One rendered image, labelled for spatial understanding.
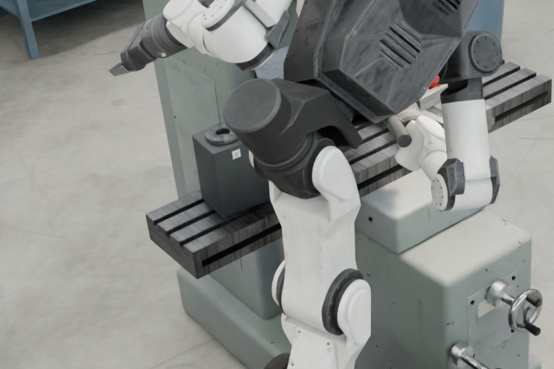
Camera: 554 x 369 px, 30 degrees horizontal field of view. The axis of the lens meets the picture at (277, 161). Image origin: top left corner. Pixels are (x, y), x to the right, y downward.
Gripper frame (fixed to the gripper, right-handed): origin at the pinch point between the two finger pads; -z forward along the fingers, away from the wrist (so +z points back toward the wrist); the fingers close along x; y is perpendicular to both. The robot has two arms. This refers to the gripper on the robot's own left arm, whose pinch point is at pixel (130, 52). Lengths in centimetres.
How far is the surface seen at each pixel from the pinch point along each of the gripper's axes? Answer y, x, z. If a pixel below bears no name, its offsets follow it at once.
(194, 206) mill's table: -45, -4, -26
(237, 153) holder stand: -37.8, 2.9, -5.2
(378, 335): -114, 2, -23
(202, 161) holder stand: -35.5, 0.8, -15.1
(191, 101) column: -47, 47, -66
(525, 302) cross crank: -112, 7, 28
